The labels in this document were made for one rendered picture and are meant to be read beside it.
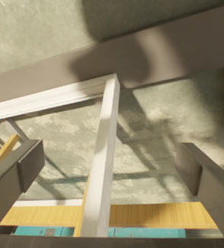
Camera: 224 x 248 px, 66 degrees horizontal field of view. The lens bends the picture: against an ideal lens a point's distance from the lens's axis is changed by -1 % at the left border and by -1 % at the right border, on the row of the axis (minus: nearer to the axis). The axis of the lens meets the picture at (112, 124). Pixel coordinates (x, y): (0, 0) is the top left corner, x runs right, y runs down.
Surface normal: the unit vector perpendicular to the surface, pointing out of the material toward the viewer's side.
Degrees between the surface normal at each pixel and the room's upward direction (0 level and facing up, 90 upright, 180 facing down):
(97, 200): 82
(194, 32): 0
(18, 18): 0
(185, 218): 90
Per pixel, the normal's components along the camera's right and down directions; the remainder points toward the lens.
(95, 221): -0.32, -0.65
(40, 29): -0.12, 0.65
